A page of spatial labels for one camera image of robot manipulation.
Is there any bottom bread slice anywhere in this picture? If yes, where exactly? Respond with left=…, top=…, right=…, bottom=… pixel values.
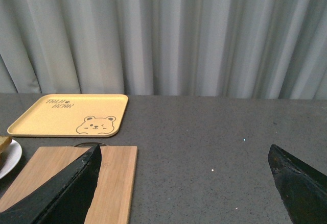
left=0, top=136, right=12, bottom=154

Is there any metal cutting board handle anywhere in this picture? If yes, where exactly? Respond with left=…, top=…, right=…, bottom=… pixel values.
left=74, top=142, right=107, bottom=147

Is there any grey curtain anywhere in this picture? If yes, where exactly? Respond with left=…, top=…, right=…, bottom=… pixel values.
left=1, top=0, right=326, bottom=99

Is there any bamboo cutting board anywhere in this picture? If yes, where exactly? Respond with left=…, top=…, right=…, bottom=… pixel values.
left=1, top=146, right=137, bottom=223

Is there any yellow bear tray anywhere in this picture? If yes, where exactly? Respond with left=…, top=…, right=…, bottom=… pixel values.
left=7, top=94, right=128, bottom=138

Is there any white round plate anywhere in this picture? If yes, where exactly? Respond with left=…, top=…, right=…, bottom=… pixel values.
left=0, top=139, right=22, bottom=179

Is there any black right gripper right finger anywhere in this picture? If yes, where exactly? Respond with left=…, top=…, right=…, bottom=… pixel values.
left=268, top=144, right=326, bottom=223

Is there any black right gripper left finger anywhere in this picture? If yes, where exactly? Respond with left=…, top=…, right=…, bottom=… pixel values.
left=1, top=145, right=102, bottom=223

